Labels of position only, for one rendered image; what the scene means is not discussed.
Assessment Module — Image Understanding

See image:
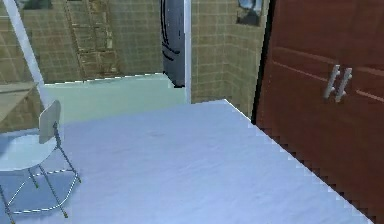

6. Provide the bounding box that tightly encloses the white round-seat metal chair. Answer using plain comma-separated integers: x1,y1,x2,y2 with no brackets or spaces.
0,99,82,224

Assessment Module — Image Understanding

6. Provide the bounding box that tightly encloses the dark grey fridge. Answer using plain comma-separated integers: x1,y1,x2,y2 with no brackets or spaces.
160,0,186,89

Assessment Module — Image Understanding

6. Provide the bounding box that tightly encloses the red-brown wooden cupboard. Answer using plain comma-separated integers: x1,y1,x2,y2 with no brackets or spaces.
251,0,384,224

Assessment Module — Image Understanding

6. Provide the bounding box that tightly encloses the wooden ladder shelf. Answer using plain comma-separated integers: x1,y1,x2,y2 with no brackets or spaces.
63,0,123,81

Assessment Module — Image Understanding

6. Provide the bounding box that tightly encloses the dark green framed picture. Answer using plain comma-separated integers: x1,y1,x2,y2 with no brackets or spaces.
22,0,54,10

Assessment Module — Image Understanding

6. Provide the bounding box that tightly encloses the framed wall picture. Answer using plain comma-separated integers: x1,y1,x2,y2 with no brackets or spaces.
236,0,265,27

